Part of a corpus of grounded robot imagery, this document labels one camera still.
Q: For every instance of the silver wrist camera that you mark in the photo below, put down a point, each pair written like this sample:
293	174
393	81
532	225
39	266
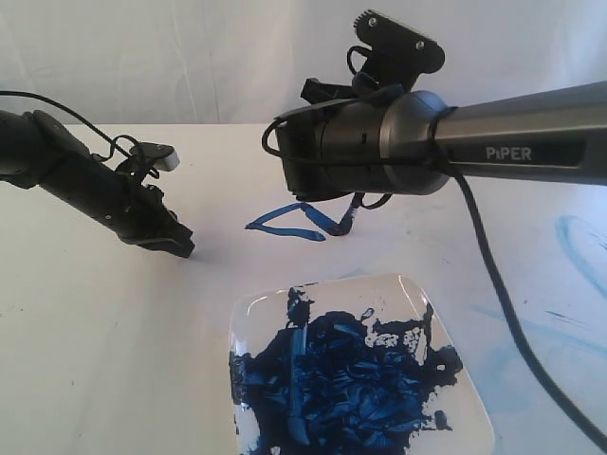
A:
161	157
394	52

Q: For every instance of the white paper sheet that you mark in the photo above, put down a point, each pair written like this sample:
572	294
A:
231	262

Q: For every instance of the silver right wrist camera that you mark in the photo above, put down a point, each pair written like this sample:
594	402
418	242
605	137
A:
394	52

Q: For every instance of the white square paint plate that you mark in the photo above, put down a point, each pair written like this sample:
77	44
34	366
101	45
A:
354	366

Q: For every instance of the white backdrop cloth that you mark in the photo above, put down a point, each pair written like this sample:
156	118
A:
246	61

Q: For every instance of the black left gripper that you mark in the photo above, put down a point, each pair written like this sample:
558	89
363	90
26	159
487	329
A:
117	201

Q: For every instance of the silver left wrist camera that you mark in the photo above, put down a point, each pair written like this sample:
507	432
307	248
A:
161	157

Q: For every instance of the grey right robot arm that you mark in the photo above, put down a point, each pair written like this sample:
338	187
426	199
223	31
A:
414	142

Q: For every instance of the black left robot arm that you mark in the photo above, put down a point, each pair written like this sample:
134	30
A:
38	151

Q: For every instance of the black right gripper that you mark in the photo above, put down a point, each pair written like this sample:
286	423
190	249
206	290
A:
331	149

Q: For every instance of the black paintbrush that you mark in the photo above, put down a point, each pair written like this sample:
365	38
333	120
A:
344	226

